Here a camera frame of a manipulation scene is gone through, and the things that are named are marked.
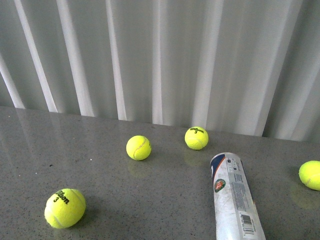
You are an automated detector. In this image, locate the right side tennis ball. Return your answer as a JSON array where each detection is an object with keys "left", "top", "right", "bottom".
[{"left": 298, "top": 160, "right": 320, "bottom": 191}]

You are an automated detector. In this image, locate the wilson tennis ball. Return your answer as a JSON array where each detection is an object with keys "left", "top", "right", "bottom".
[
  {"left": 184, "top": 126, "right": 209, "bottom": 150},
  {"left": 44, "top": 188, "right": 86, "bottom": 229}
]

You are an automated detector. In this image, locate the middle plain tennis ball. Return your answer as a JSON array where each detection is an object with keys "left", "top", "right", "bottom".
[{"left": 126, "top": 135, "right": 152, "bottom": 161}]

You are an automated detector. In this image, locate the clear plastic tennis ball can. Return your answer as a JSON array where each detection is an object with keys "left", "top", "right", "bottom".
[{"left": 210, "top": 152, "right": 266, "bottom": 240}]

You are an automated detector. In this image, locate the near left Wilson tennis ball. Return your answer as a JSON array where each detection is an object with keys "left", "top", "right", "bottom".
[{"left": 44, "top": 188, "right": 86, "bottom": 229}]

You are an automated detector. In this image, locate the back Wilson tennis ball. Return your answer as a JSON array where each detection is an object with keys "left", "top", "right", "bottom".
[{"left": 184, "top": 126, "right": 209, "bottom": 150}]

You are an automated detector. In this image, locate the white pleated curtain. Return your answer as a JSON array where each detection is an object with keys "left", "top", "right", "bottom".
[{"left": 0, "top": 0, "right": 320, "bottom": 143}]

